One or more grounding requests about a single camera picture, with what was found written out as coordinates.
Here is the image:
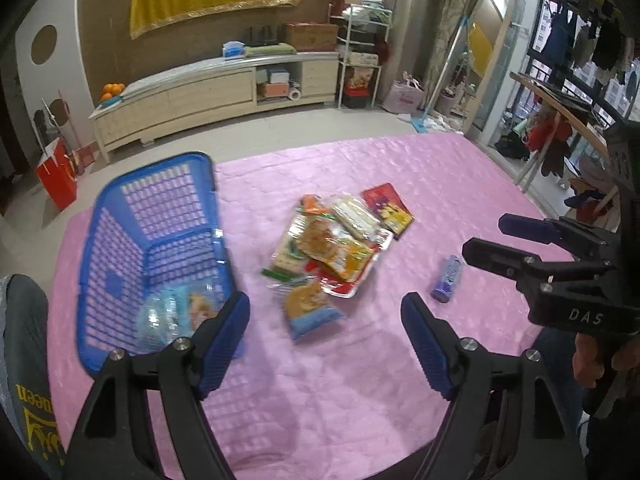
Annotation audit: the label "green folded cloth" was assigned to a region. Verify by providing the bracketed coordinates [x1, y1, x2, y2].
[243, 42, 297, 59]

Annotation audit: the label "red edged snack packet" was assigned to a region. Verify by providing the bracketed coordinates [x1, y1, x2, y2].
[310, 227, 395, 300]

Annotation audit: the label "red paper bag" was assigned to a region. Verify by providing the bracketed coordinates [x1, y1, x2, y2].
[35, 136, 79, 212]

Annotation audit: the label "hanging clothes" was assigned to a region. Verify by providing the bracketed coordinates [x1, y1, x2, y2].
[540, 0, 640, 86]

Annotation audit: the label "mop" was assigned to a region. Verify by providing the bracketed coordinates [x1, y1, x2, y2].
[412, 15, 473, 133]

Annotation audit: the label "brown cardboard box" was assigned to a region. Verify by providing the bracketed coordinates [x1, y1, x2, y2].
[280, 21, 339, 52]

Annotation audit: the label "arched standing mirror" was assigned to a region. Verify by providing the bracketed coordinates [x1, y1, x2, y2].
[462, 0, 517, 133]

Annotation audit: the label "printed gift box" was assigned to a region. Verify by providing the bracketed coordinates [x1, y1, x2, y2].
[345, 65, 374, 93]

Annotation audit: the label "clear pale snack packet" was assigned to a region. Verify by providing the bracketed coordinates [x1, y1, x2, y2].
[271, 212, 312, 273]

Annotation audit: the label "dark red snack packet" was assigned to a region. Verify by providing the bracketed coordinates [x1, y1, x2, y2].
[361, 182, 416, 241]

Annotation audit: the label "white wire rack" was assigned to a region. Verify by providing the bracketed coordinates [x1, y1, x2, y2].
[328, 2, 393, 109]

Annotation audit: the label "yellow orange snack packet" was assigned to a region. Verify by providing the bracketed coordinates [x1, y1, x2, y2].
[297, 215, 381, 281]

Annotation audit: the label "wooden clothes rack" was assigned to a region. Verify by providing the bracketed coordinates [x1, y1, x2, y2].
[510, 71, 621, 193]

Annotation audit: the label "small purple snack packet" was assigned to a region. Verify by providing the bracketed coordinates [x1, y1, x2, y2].
[430, 255, 464, 304]

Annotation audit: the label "pink bag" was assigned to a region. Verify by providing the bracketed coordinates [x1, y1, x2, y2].
[382, 79, 426, 115]

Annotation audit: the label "blue plastic basket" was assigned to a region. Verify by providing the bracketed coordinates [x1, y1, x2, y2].
[76, 151, 251, 378]

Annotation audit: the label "long beige cabinet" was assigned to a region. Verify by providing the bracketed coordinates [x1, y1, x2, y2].
[89, 50, 342, 163]

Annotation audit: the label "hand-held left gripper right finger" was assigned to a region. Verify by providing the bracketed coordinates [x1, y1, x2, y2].
[401, 291, 588, 480]

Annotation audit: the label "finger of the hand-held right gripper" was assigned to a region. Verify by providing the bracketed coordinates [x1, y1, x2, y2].
[461, 238, 613, 287]
[498, 213, 621, 261]

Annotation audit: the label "person's right hand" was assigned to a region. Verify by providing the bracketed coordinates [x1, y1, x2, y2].
[574, 332, 640, 390]

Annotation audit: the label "pink quilted blanket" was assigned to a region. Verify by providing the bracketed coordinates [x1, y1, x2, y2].
[50, 132, 596, 480]

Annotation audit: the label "light blue cookie packet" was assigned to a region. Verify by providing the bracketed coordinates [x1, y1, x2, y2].
[282, 277, 347, 342]
[132, 282, 236, 356]

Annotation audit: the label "patterned curtain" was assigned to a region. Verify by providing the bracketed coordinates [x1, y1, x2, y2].
[422, 0, 488, 111]

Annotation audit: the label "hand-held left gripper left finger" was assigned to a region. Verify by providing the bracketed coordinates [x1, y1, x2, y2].
[62, 291, 251, 480]

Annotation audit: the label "green snack packet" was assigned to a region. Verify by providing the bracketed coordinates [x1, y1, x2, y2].
[261, 267, 301, 288]

